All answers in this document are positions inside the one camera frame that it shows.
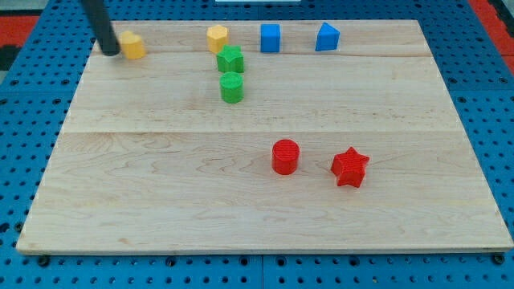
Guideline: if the black cylindrical robot arm rod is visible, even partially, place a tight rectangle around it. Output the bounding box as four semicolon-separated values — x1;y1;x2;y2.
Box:
80;0;120;56

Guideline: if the light wooden board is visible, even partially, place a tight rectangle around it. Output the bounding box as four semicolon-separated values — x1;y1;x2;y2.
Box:
17;20;513;255

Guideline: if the red cylinder block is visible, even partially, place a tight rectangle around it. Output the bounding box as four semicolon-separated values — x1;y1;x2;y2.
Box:
271;139;300;175

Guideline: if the green cylinder block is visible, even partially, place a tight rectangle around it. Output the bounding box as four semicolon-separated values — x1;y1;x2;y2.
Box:
219;71;244;104

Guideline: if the green star block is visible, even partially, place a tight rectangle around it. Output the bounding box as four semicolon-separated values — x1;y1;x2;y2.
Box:
216;45;244;73

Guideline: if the red star block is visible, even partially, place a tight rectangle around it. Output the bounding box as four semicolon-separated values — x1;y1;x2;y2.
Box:
331;147;370;188

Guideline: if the blue cube block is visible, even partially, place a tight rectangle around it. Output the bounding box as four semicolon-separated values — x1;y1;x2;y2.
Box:
260;23;281;53

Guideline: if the yellow hexagon block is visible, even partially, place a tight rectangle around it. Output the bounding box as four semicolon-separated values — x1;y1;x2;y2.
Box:
206;25;229;54

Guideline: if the blue triangular prism block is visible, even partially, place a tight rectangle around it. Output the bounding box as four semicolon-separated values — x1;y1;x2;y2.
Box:
315;22;341;51

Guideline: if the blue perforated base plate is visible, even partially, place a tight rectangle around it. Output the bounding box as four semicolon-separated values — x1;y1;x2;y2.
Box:
1;1;513;288

